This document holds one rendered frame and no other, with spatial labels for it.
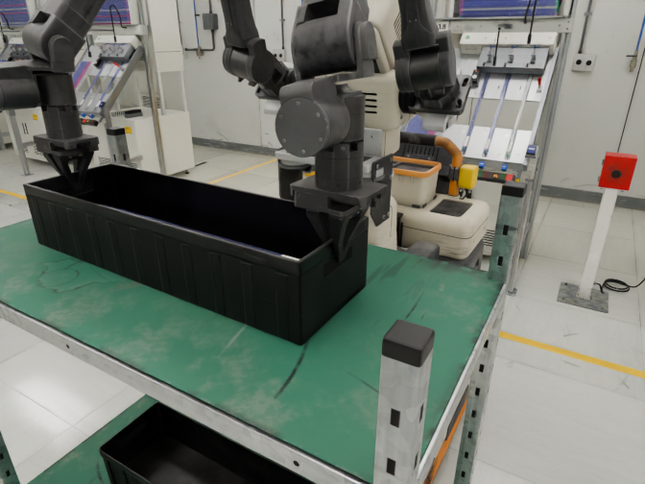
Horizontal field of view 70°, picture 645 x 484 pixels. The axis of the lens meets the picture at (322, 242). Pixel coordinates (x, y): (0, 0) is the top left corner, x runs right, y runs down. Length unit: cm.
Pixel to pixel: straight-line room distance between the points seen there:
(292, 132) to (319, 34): 11
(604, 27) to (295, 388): 408
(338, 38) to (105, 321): 45
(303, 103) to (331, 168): 10
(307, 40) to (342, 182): 15
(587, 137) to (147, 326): 410
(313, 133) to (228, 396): 28
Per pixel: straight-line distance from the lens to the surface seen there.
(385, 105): 108
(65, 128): 93
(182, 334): 61
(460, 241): 138
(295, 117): 46
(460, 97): 105
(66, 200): 83
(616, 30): 438
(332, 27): 52
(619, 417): 214
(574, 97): 440
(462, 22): 300
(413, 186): 143
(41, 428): 206
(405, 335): 33
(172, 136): 478
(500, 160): 250
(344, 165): 52
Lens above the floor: 129
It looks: 24 degrees down
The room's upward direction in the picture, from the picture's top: straight up
